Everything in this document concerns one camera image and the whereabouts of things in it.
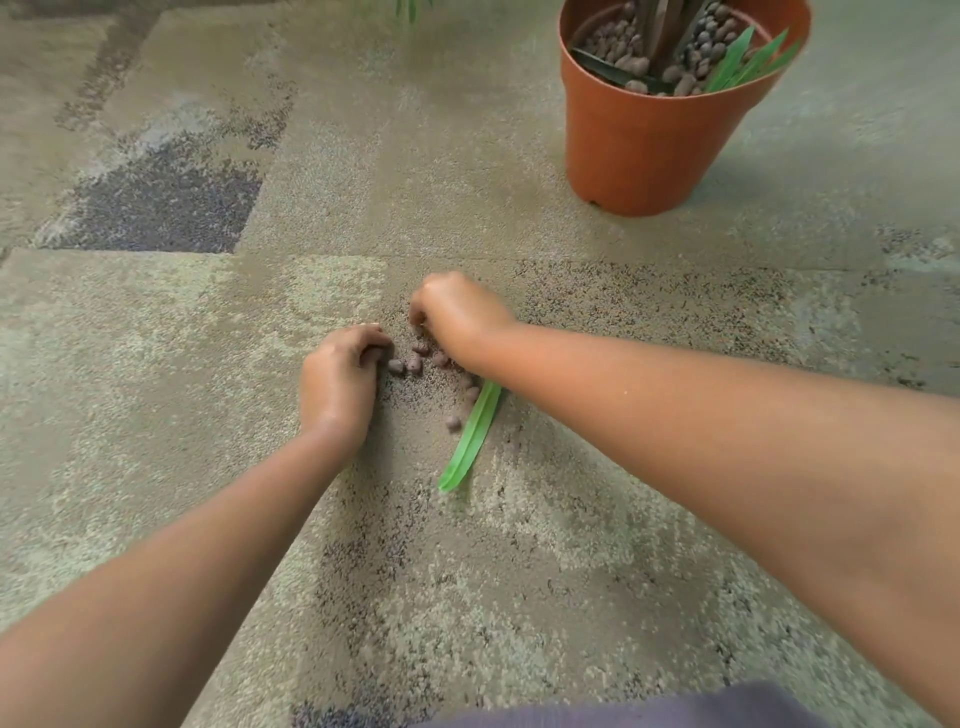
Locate bed of brown clay pebbles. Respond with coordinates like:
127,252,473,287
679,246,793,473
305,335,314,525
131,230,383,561
573,0,751,97

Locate narrow dark green leaf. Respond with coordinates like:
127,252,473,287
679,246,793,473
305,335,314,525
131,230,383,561
569,47,676,97

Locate person's left hand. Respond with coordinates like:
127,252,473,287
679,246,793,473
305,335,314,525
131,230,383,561
299,323,395,451

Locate brown clay pebbles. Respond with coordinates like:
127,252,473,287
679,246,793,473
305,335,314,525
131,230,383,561
386,341,481,435

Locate green palm plant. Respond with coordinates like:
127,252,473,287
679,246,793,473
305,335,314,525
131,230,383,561
393,0,721,76

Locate long light green leaf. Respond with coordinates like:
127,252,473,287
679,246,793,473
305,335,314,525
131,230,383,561
437,378,504,494

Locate person's right forearm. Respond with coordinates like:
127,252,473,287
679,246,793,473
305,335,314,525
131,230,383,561
468,318,960,725

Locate terracotta plastic plant pot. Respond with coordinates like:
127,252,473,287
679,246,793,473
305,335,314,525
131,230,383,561
558,0,814,219

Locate person's left forearm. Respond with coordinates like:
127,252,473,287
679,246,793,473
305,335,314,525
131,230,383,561
0,419,361,728

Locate grey patterned trousers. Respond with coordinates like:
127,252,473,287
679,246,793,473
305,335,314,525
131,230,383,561
408,680,826,728

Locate split green leaf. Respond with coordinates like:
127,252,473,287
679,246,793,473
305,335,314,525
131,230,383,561
703,26,804,95

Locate person's right hand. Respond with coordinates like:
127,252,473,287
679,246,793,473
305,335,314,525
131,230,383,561
408,271,523,375

